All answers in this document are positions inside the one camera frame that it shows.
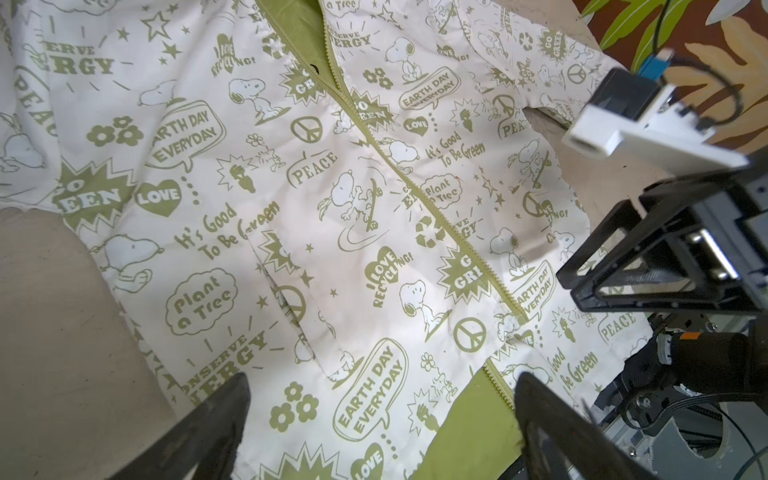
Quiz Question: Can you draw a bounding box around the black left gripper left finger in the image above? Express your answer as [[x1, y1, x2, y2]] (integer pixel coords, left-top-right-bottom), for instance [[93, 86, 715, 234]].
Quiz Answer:
[[112, 372, 251, 479]]

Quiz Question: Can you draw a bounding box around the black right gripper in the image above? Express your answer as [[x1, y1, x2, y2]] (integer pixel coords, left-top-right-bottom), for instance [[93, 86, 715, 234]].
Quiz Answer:
[[557, 161, 767, 312]]

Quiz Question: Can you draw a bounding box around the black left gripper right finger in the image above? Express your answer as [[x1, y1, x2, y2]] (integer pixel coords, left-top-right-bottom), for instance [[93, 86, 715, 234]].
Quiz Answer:
[[514, 372, 655, 480]]

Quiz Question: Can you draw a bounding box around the white green printed jacket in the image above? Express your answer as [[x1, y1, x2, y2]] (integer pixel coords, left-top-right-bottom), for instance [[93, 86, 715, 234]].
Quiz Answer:
[[1, 1, 650, 479]]

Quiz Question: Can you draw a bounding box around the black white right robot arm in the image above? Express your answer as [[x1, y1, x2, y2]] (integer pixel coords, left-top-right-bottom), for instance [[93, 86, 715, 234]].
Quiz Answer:
[[557, 161, 767, 432]]

